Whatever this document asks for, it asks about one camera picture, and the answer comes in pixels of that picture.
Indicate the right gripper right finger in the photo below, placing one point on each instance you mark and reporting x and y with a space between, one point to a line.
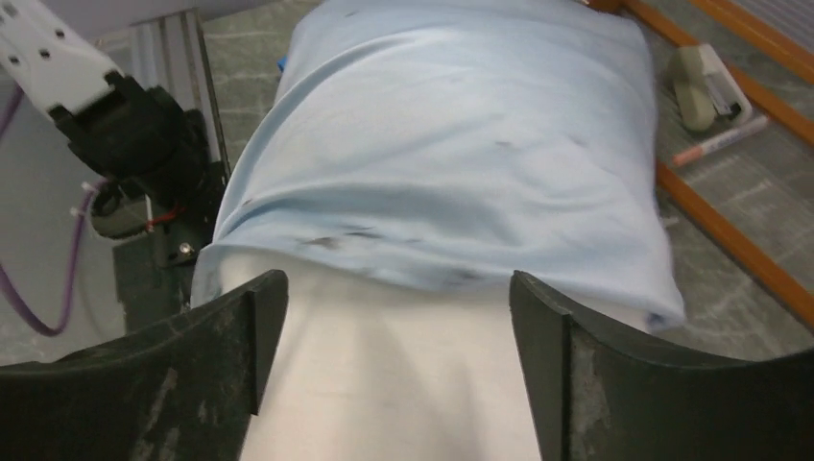
601 390

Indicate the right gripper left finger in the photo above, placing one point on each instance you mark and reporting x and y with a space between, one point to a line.
184 388

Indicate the white pillow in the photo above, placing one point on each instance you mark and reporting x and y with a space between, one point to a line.
370 371

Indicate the light blue pillowcase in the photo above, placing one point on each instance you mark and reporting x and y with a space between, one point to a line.
444 145

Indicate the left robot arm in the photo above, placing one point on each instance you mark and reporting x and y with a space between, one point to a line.
139 139

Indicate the white pen with red tip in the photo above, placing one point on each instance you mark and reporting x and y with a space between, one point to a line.
721 141

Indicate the small stapler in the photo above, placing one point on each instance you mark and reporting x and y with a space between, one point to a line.
705 90

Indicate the wooden shelf rack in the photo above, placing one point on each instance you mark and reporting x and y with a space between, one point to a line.
744 241

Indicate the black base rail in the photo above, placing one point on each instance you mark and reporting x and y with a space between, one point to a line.
153 271

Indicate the aluminium table edge rail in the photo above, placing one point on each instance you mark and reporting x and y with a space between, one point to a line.
170 51

